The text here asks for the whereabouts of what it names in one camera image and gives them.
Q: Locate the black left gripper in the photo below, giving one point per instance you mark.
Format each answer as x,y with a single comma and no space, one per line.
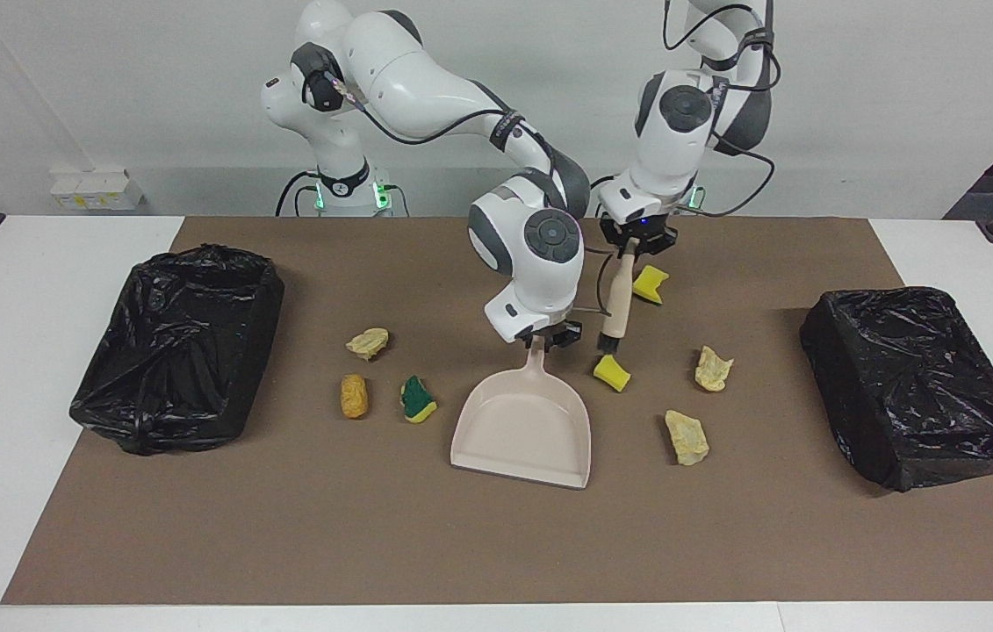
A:
641,230

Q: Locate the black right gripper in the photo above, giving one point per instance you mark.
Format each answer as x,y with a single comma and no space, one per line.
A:
553,329

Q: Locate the bright yellow notched sponge piece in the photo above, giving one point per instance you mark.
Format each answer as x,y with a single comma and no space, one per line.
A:
650,283

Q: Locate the beige hand brush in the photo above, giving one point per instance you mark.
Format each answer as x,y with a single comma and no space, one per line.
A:
616,307

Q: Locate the beige plastic dustpan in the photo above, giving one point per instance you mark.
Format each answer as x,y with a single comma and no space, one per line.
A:
522,430

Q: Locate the pale yellow sponge piece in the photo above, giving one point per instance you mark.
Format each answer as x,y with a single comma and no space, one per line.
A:
687,437
368,342
712,370

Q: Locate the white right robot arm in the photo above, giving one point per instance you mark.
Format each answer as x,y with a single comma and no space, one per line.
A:
426,79

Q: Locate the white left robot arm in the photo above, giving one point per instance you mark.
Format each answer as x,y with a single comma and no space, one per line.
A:
680,132

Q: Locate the black bag lined bin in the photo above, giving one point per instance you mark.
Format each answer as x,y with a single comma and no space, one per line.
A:
171,351
909,377

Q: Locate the green and yellow sponge piece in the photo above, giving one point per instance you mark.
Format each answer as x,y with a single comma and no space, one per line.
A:
417,399

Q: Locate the orange brown sponge piece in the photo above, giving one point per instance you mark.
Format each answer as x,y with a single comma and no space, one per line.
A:
354,397

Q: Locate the brown paper table mat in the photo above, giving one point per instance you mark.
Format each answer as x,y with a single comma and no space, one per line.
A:
373,527

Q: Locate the white wall socket boxes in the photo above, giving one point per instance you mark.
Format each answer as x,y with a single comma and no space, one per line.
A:
97,189

